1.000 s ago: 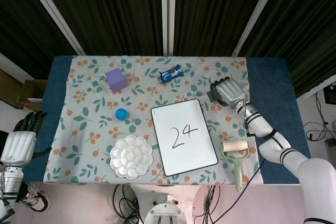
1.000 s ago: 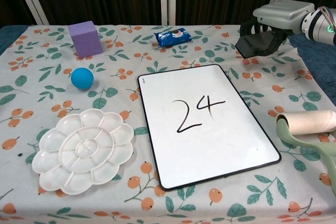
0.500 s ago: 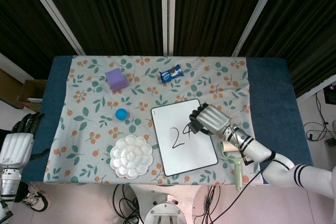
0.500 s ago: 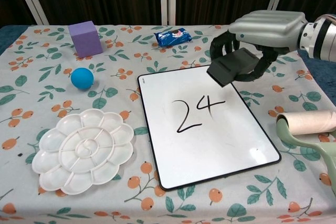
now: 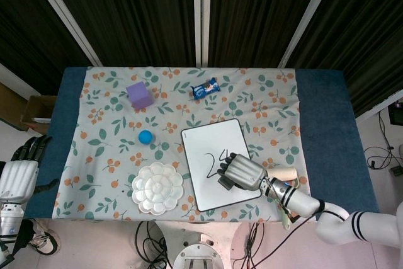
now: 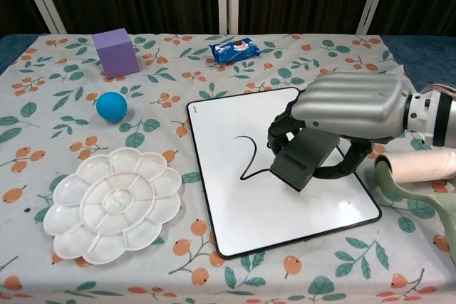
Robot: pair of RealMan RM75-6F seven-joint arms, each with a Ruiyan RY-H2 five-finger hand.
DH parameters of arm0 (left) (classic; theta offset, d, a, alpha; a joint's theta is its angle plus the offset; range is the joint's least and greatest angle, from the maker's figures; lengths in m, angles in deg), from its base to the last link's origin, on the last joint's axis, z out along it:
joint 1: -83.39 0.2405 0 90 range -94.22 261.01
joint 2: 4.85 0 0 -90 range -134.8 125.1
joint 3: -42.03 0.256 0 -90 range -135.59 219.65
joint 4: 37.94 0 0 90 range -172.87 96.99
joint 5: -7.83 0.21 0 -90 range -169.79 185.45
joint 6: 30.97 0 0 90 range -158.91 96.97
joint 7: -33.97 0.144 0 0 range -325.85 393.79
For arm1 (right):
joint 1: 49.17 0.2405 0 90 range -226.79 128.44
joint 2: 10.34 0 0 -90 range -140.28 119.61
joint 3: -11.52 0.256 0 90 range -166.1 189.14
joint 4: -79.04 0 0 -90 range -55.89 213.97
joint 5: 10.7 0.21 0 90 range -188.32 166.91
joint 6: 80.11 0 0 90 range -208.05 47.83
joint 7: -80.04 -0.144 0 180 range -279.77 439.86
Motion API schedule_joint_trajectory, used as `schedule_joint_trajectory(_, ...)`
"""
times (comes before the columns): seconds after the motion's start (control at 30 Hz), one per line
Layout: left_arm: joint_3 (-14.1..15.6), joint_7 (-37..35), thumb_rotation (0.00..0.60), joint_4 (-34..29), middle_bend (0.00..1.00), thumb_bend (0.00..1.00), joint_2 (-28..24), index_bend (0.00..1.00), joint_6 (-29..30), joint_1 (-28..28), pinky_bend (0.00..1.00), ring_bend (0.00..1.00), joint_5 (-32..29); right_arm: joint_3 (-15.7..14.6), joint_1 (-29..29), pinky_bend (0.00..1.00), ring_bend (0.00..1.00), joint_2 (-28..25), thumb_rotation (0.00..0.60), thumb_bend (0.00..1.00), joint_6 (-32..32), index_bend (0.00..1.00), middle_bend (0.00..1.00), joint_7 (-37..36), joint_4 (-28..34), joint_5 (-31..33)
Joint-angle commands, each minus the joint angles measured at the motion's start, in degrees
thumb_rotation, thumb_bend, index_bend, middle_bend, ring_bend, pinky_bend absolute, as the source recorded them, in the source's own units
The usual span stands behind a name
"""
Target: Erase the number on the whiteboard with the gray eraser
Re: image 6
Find blue ball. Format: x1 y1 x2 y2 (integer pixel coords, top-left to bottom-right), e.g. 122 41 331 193
95 91 128 124

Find small white whiteboard black frame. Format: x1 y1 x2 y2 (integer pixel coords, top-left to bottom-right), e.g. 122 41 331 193
186 86 381 260

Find blue cookie packet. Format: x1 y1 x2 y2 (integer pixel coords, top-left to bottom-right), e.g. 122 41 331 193
208 38 261 65

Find purple foam cube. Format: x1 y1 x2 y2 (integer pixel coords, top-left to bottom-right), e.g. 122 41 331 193
92 28 140 80

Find white flower shaped paint palette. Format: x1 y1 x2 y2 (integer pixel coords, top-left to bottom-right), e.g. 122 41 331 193
42 146 185 266

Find dark grey whiteboard eraser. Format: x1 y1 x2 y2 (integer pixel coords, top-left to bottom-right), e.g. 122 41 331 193
269 127 339 193

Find green handled lint roller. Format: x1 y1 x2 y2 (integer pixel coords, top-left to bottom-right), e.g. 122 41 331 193
373 150 456 248

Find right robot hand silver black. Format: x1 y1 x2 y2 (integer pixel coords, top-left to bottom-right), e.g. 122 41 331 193
266 71 409 181

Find floral print tablecloth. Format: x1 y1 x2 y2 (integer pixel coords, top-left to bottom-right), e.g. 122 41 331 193
0 32 456 304

